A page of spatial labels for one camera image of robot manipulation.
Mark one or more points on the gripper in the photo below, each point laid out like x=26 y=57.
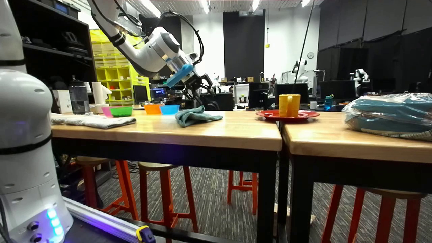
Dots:
x=192 y=80

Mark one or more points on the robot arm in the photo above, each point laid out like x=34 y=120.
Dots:
x=27 y=135

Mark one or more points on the teal cloth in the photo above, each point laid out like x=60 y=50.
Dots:
x=194 y=116

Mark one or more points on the blue bowl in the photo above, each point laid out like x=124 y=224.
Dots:
x=169 y=109

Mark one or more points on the lit monitor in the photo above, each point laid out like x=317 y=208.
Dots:
x=158 y=92

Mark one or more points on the orange bowl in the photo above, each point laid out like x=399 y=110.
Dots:
x=153 y=109

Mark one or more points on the red plate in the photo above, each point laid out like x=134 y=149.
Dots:
x=270 y=115

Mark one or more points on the green bowl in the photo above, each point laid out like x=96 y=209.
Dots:
x=121 y=111

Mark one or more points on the yellow bin shelf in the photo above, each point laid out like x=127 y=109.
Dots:
x=116 y=81

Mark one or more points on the yellow cup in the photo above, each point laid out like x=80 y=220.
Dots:
x=289 y=105

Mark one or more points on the pink bowl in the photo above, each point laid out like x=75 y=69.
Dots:
x=106 y=111

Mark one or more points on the white robot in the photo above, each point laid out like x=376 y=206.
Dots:
x=300 y=71
x=361 y=79

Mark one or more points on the paper towel roll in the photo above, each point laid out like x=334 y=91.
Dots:
x=98 y=94

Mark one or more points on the orange stool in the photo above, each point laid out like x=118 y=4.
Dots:
x=243 y=185
x=89 y=175
x=386 y=216
x=165 y=192

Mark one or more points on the black pole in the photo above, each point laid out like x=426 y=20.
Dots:
x=303 y=44

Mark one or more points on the grey towel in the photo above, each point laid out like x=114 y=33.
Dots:
x=91 y=120

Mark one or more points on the clear water jug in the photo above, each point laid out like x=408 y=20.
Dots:
x=79 y=98

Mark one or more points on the teal bottle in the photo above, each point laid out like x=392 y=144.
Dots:
x=328 y=103

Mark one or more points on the white box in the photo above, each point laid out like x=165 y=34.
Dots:
x=62 y=101

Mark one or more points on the black shelf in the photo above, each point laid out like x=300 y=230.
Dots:
x=54 y=50

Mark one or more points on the yellow and blue clamp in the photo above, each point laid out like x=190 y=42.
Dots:
x=145 y=234

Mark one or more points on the plastic bag of blue fabric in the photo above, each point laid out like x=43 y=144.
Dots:
x=388 y=114

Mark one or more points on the wall clock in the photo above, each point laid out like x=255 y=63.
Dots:
x=310 y=55

